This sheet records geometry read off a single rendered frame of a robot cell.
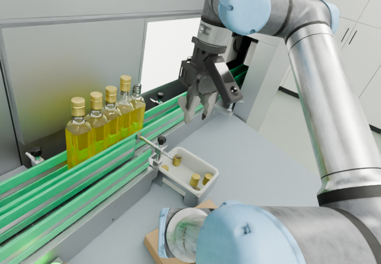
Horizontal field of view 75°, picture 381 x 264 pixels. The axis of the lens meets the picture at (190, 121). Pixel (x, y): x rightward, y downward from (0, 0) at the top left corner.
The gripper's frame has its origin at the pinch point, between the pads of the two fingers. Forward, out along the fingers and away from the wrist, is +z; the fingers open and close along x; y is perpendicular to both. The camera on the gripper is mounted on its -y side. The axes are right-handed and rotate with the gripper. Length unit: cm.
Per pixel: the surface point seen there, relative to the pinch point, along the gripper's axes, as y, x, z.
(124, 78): 27.1, 8.0, 0.5
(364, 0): 100, -351, -36
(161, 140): 14.1, -0.6, 18.1
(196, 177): 7.2, -16.7, 37.6
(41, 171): 22.0, 34.2, 25.1
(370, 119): 20, -379, 102
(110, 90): 24.7, 13.3, 2.9
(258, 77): 38, -82, 15
